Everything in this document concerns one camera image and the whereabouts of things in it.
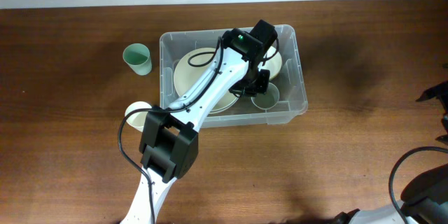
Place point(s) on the cream white cup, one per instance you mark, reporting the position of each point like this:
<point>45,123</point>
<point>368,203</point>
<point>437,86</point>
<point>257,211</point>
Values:
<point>137,120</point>

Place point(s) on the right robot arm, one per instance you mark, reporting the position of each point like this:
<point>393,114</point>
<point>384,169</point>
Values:
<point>423,200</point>

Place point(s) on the clear plastic storage bin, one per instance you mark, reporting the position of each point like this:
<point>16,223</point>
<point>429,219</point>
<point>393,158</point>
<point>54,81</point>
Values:
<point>289,81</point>

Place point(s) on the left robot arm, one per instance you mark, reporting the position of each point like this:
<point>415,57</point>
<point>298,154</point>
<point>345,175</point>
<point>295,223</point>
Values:
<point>169,142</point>

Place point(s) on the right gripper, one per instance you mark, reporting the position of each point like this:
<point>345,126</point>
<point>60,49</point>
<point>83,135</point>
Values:
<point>439,89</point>

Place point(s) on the white small bowl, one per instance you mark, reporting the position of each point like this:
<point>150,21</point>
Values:
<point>274,66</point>

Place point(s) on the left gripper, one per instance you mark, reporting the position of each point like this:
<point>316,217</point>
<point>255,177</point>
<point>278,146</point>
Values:
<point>257,90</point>

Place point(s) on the mint green cup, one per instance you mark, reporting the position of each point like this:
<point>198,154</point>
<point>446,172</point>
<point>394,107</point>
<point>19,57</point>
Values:
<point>137,56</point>

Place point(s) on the beige plate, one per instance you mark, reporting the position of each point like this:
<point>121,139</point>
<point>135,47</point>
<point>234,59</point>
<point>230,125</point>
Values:
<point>185,76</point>

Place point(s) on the grey cup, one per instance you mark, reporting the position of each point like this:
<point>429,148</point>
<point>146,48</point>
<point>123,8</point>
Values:
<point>269,99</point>

